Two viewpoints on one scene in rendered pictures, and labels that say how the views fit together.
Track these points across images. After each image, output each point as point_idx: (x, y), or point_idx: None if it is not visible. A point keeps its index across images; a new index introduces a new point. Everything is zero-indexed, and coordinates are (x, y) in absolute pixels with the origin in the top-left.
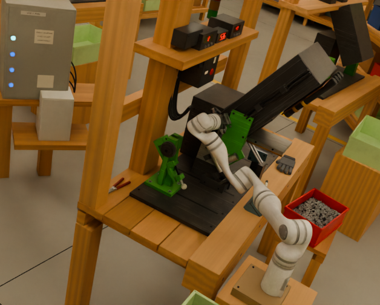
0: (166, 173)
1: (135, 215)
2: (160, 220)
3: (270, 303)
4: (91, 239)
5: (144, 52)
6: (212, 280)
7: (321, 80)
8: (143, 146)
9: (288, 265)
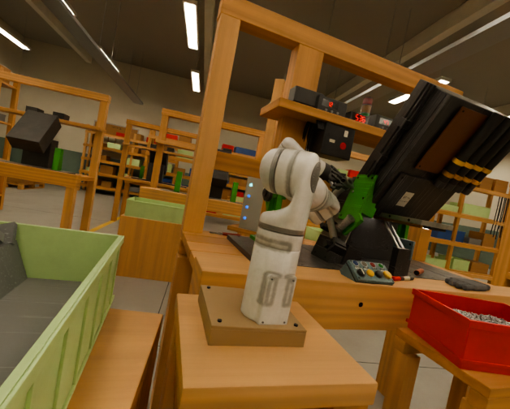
0: None
1: (208, 241)
2: (226, 248)
3: (224, 316)
4: (178, 268)
5: (264, 109)
6: (197, 283)
7: (458, 96)
8: (265, 208)
9: (266, 235)
